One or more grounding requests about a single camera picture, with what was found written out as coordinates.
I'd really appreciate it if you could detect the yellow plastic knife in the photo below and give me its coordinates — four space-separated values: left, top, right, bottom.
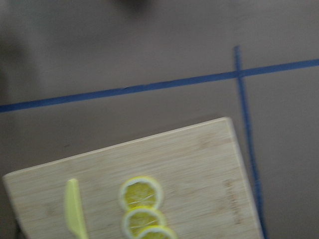
64 178 89 239

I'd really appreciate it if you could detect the lemon slice middle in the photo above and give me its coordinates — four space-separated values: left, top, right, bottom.
121 206 166 239

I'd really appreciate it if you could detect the lemon slice top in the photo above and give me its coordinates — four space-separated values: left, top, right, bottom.
119 176 164 211

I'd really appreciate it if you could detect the lemon slice bottom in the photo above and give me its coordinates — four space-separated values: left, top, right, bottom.
137 226 178 239

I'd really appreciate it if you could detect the lemon slice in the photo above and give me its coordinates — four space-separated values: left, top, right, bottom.
137 226 178 239
121 206 166 239
119 176 164 211

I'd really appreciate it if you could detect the wooden cutting board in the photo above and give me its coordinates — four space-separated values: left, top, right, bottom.
3 118 262 239

